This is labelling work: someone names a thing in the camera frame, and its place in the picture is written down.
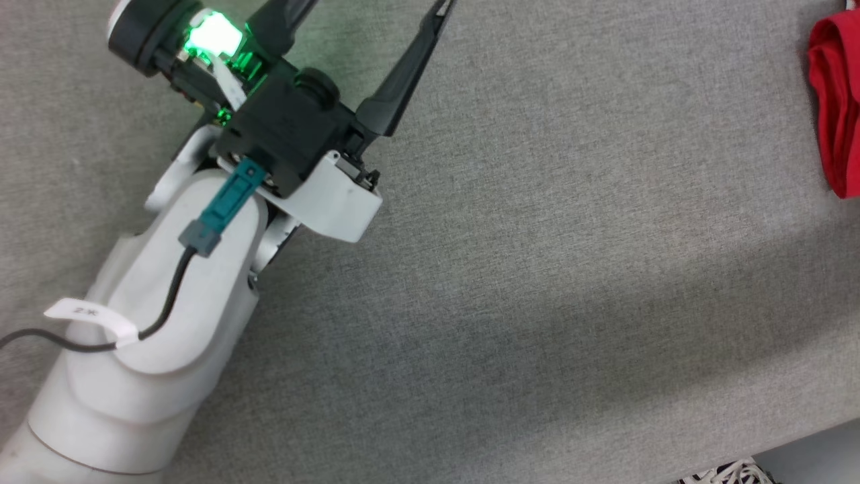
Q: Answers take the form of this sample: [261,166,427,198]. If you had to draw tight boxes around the red Bulls 23 jersey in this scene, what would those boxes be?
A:
[808,9,860,200]

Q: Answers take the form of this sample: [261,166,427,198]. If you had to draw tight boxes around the black white patterned object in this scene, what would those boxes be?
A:
[677,458,775,484]

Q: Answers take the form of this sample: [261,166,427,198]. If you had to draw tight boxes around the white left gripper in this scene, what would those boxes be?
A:
[107,0,459,243]

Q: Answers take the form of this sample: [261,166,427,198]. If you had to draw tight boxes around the teal cable connector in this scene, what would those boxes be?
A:
[178,159,267,258]

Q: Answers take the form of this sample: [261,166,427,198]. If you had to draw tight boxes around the thin black cable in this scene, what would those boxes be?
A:
[0,245,200,354]

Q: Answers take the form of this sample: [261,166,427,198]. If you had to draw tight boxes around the white cable label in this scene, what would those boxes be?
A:
[43,297,140,349]

